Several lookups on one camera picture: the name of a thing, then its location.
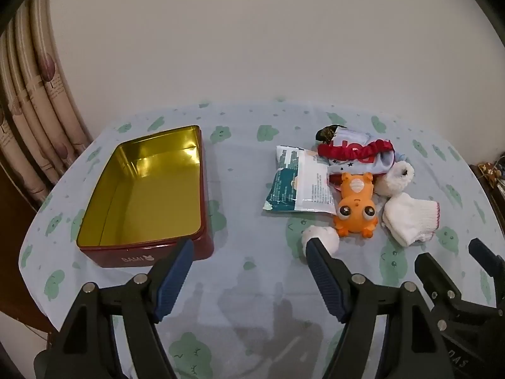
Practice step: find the dark small item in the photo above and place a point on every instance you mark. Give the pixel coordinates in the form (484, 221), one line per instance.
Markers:
(325, 133)

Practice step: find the orange frog toy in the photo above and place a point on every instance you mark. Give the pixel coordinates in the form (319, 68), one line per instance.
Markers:
(355, 205)

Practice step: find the beige printed curtain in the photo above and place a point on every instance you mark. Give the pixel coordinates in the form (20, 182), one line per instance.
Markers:
(31, 106)

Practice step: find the wet wipes packet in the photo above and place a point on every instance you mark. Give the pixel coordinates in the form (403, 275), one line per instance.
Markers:
(311, 189)

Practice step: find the red tin box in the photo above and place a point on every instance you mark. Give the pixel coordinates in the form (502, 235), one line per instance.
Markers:
(138, 189)

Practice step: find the tablecloth with green prints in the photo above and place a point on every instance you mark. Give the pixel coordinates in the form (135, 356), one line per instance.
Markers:
(244, 158)

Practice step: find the white sock with pink trim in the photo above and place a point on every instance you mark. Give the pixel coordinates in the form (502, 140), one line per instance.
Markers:
(410, 217)

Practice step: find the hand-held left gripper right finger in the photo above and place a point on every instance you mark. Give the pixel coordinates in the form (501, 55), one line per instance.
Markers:
(325, 280)

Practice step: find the white fluffy sock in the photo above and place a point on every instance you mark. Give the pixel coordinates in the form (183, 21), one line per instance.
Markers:
(394, 181)
(327, 234)

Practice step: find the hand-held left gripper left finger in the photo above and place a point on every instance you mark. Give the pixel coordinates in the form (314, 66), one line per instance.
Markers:
(173, 280)

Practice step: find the red and white snack packet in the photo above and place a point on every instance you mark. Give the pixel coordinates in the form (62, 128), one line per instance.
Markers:
(355, 154)

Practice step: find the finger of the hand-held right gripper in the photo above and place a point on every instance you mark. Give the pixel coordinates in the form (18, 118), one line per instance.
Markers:
(487, 256)
(438, 280)

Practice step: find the dark wooden cabinet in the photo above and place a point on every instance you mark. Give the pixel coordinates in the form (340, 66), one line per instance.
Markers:
(498, 209)

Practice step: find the brown wooden furniture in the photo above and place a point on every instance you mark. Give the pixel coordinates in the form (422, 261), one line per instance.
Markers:
(15, 244)

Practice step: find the colourful clutter pile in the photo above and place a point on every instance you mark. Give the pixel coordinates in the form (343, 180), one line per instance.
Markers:
(489, 173)

